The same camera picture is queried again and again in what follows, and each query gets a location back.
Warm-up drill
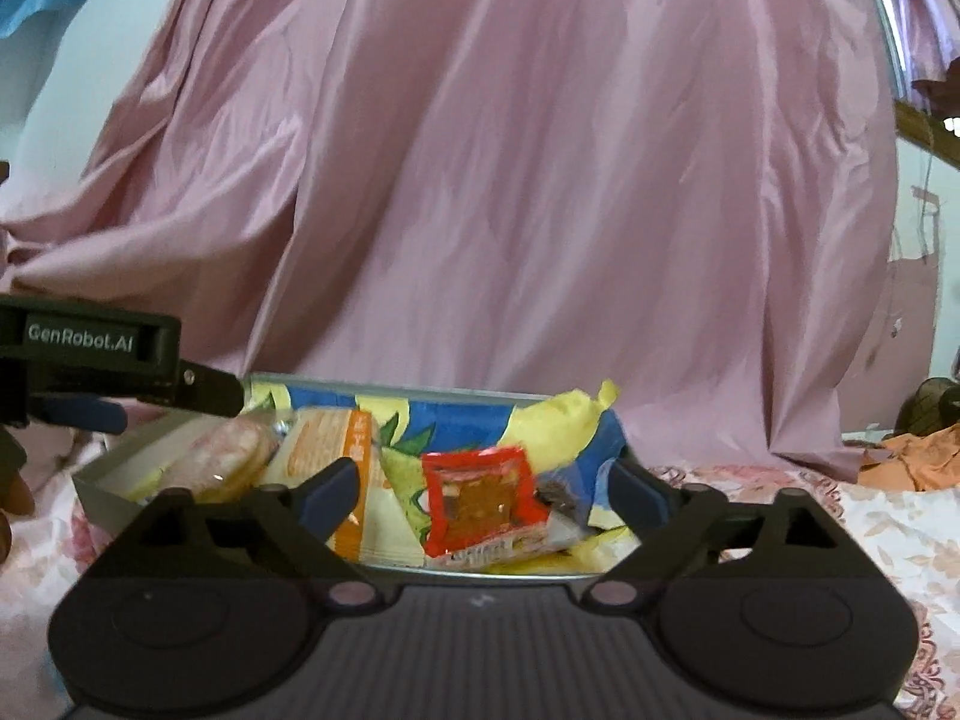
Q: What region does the red snack packet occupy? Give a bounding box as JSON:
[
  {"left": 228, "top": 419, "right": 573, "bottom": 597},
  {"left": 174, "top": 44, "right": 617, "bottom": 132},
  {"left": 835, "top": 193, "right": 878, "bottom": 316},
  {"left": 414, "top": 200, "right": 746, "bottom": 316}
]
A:
[{"left": 420, "top": 445, "right": 557, "bottom": 560}]

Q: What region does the pink satin sheet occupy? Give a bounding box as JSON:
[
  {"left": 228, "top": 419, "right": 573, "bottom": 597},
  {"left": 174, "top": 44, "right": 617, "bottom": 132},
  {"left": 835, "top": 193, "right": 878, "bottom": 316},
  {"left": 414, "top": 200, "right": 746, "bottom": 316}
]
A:
[{"left": 0, "top": 0, "right": 902, "bottom": 482}]

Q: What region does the orange cloth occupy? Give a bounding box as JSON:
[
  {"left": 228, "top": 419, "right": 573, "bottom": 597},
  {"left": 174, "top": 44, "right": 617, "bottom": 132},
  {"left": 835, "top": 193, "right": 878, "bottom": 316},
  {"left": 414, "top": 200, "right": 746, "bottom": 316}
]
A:
[{"left": 858, "top": 423, "right": 960, "bottom": 493}]

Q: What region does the floral bedsheet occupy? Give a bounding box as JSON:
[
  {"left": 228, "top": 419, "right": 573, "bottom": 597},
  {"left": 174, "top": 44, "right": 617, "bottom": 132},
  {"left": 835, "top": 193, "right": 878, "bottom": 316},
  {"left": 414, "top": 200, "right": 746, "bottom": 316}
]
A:
[{"left": 0, "top": 396, "right": 960, "bottom": 720}]

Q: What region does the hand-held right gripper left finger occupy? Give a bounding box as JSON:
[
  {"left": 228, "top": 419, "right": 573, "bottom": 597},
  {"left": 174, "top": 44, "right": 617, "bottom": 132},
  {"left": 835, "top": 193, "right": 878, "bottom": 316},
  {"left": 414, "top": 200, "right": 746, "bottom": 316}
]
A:
[{"left": 135, "top": 456, "right": 383, "bottom": 610}]

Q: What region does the pink hanging cloth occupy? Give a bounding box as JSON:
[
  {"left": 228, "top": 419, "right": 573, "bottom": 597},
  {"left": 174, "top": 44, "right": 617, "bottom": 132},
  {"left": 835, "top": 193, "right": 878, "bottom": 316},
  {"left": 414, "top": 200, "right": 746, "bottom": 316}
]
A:
[{"left": 843, "top": 186, "right": 943, "bottom": 467}]

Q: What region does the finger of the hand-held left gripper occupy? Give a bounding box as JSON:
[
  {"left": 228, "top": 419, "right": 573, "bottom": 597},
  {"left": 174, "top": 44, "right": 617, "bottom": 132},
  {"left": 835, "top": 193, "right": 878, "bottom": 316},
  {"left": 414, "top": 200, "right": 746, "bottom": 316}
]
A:
[
  {"left": 33, "top": 397, "right": 129, "bottom": 437},
  {"left": 178, "top": 360, "right": 247, "bottom": 418}
]

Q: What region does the pink window curtain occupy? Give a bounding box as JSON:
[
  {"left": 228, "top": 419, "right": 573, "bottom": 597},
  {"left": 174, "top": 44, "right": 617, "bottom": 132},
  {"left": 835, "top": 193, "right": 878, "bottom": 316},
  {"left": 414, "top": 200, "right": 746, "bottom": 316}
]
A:
[{"left": 873, "top": 0, "right": 960, "bottom": 103}]

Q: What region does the grey cardboard box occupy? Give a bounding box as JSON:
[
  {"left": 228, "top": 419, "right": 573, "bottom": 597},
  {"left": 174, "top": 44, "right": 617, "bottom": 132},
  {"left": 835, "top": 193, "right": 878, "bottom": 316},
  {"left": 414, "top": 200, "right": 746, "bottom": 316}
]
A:
[{"left": 71, "top": 371, "right": 655, "bottom": 580}]

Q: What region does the dark brown woven object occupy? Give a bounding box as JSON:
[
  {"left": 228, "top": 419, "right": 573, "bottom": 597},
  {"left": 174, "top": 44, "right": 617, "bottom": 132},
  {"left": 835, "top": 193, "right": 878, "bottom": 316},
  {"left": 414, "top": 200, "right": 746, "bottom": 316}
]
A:
[{"left": 895, "top": 378, "right": 960, "bottom": 440}]

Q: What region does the person's left hand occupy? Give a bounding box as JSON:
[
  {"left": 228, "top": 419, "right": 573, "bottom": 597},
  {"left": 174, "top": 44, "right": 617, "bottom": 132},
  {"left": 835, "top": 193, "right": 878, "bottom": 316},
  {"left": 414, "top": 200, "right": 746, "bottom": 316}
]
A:
[{"left": 0, "top": 475, "right": 36, "bottom": 565}]

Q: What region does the wooden window frame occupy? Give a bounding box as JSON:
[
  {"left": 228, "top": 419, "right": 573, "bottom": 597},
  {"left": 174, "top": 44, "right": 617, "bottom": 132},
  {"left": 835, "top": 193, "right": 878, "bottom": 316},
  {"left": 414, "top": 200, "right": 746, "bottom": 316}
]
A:
[{"left": 892, "top": 96, "right": 960, "bottom": 167}]

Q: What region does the round pastry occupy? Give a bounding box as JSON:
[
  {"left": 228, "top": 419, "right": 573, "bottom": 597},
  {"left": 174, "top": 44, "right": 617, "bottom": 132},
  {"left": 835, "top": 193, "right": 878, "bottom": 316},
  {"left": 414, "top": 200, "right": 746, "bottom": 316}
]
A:
[{"left": 160, "top": 415, "right": 280, "bottom": 504}]

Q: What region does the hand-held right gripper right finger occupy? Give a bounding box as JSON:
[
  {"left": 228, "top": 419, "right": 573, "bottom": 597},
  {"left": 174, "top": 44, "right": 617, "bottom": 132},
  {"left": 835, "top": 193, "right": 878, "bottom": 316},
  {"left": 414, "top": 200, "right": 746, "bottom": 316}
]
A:
[{"left": 582, "top": 457, "right": 838, "bottom": 610}]

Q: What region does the colourful plastic bag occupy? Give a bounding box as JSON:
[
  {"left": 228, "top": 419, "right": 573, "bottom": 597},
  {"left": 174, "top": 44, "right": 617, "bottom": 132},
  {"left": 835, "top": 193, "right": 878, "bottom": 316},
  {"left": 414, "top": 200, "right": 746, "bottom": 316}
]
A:
[{"left": 127, "top": 378, "right": 640, "bottom": 575}]

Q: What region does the orange white bread packet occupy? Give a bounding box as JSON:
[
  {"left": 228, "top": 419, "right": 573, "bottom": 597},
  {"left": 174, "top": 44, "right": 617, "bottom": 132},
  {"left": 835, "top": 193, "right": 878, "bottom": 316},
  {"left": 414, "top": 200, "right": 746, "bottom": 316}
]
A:
[{"left": 262, "top": 405, "right": 434, "bottom": 568}]

